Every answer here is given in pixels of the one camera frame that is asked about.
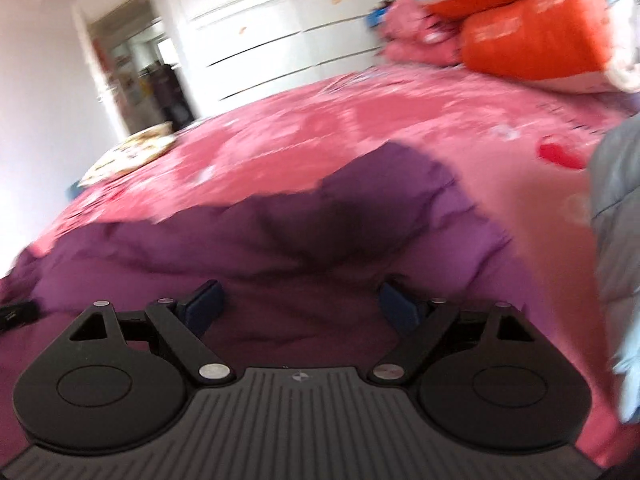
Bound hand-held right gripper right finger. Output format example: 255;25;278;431
366;280;537;387

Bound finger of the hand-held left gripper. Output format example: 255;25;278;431
0;302;40;334

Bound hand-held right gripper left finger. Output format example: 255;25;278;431
69;279;234;388

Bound purple hooded padded jacket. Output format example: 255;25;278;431
0;142;566;461

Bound patterned cream pillow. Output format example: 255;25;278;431
79;122;177;188

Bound pink heart print blanket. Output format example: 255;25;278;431
15;62;640;467

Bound light blue padded jacket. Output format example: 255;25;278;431
589;119;640;427

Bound white wardrobe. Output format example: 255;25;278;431
165;0;416;106

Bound orange and teal quilt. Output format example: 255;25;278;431
411;0;640;95

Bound white door frame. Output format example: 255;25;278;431
71;0;201;142

